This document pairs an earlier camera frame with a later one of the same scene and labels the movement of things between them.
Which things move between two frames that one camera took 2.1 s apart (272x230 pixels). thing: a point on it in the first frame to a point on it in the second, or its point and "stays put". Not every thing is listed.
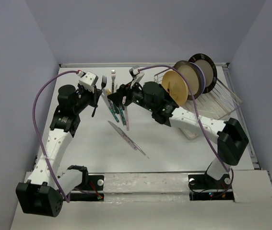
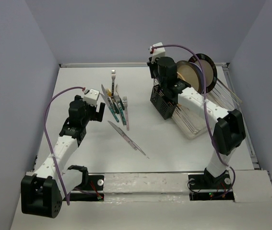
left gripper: x=94 y=97 to x=98 y=115
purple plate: x=202 y=75 stays put
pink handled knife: x=133 y=145 stays put
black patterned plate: x=209 y=70 stays put
